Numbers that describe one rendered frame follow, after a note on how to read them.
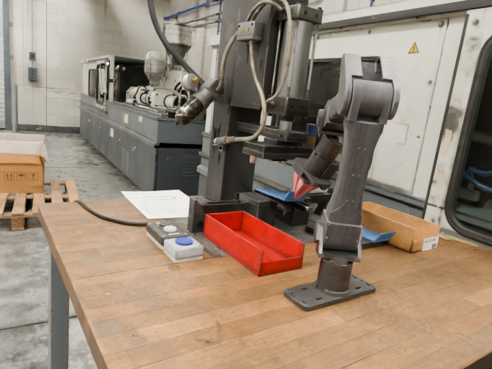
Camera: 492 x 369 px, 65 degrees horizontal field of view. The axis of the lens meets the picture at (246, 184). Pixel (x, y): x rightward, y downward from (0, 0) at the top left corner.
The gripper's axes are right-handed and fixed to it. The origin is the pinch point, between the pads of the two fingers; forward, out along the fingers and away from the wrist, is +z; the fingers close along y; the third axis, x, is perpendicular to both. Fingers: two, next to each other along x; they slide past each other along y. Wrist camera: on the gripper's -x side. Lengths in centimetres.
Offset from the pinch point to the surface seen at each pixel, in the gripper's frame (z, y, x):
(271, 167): 52, 82, -67
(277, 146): -7.5, 11.7, 4.6
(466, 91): -39, 11, -55
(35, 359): 140, 35, 44
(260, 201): 6.2, 3.7, 7.0
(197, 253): 8.5, -11.5, 31.0
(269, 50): -25.7, 31.6, 7.2
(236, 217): 10.6, 1.6, 13.6
